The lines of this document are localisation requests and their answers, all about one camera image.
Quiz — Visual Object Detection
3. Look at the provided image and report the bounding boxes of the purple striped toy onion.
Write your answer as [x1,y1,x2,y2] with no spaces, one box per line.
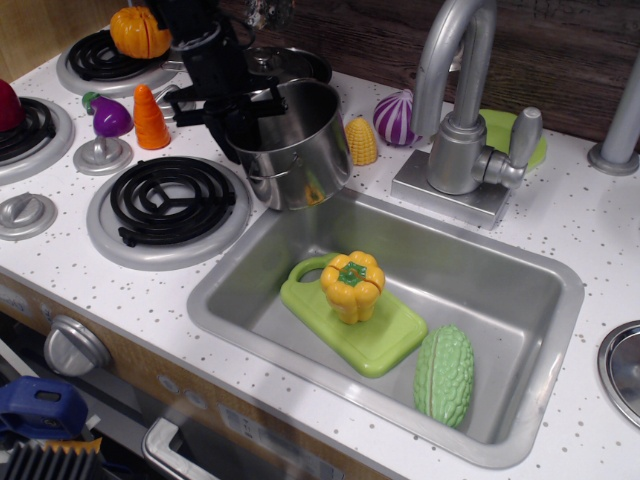
[373,89,422,147]

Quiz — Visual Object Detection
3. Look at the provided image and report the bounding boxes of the hanging speckled object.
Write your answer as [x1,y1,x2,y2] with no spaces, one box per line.
[245,0,296,30]

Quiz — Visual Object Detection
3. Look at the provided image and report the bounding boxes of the silver stove knob upper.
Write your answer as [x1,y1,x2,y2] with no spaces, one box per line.
[73,136,133,176]

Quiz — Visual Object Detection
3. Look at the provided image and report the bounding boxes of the silver toy faucet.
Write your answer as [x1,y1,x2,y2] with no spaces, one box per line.
[391,0,543,230]

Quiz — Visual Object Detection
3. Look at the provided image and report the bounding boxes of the black ribbed block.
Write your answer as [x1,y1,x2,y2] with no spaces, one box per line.
[1,441,107,480]

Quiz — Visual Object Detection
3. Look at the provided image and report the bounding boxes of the silver round bowl rim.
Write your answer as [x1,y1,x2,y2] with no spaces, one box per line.
[597,320,639,427]

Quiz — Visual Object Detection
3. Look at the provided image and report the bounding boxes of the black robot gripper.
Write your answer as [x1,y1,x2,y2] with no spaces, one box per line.
[146,1,287,164]

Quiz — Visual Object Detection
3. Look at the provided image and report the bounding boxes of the blue plastic clamp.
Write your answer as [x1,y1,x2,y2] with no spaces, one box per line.
[1,376,88,440]

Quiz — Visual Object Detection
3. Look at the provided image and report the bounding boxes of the silver stove knob lower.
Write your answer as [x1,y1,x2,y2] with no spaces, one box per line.
[1,193,58,241]

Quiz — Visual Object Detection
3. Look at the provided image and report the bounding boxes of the green plastic cutting board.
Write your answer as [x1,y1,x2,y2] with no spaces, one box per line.
[280,253,428,378]

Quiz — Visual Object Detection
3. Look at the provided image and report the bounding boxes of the silver stove knob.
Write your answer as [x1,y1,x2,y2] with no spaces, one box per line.
[1,193,58,241]
[73,136,133,176]

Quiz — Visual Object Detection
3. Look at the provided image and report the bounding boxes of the front left stove burner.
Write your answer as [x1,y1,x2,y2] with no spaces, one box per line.
[1,97,75,186]

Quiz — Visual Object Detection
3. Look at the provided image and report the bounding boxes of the silver post with base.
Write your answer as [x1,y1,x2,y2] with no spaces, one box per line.
[587,57,639,176]

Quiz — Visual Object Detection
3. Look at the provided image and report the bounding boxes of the red toy vegetable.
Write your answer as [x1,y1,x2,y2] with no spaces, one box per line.
[0,79,26,133]

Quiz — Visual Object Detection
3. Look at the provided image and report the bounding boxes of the front right black stove burner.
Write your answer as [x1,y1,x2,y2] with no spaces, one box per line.
[87,157,251,271]

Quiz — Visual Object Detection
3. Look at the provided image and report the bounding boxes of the tall stainless steel pot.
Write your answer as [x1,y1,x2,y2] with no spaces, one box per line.
[227,79,353,210]

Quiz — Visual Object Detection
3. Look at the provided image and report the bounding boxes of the silver metal sink basin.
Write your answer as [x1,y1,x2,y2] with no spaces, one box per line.
[187,190,584,468]

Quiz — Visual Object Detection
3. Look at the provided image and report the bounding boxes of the green plastic plate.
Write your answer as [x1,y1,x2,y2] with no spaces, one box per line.
[479,109,547,171]

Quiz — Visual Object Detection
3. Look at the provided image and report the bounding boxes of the orange toy pumpkin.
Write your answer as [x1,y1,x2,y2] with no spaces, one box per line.
[110,6,172,60]

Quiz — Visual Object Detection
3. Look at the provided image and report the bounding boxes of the yellow toy corn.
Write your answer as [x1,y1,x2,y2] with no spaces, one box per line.
[345,117,378,166]

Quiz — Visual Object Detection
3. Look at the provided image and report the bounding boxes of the green toy bitter gourd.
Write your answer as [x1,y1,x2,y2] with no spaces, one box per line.
[413,324,475,428]

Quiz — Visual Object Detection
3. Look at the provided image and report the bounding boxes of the orange toy carrot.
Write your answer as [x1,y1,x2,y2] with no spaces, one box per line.
[133,84,171,150]

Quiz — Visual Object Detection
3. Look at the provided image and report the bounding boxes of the silver oven dial knob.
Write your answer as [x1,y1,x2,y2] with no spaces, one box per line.
[44,315,111,377]

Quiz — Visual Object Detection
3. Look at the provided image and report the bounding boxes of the steel saucepan with lid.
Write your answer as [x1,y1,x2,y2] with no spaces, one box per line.
[244,47,333,91]

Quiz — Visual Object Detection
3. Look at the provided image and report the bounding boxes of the purple toy eggplant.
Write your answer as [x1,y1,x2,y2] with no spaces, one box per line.
[82,92,134,138]

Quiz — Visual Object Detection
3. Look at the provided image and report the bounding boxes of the yellow toy bell pepper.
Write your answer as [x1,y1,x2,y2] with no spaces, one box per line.
[320,251,386,325]

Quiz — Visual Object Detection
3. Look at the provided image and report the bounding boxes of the silver oven door handle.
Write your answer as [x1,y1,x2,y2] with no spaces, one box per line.
[142,417,244,479]

